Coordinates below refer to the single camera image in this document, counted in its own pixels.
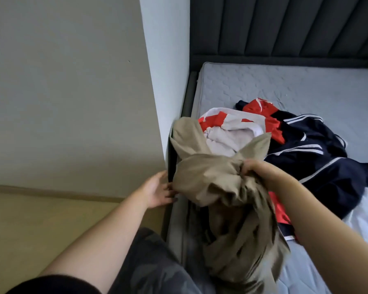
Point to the person's left hand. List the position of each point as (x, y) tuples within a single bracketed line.
[(156, 189)]

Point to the person's right hand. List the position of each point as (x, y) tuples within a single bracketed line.
[(262, 171)]

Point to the red and navy sports jacket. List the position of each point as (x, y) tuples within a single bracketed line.
[(319, 162)]

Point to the khaki zip jacket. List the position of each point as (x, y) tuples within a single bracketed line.
[(233, 229)]

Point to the grey quilted bed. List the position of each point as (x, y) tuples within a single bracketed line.
[(294, 82)]

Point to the person's right forearm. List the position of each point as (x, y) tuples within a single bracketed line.
[(331, 235)]

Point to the person's left forearm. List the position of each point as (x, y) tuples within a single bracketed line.
[(98, 242)]

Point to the dark grey upholstered headboard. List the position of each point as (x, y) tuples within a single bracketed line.
[(282, 27)]

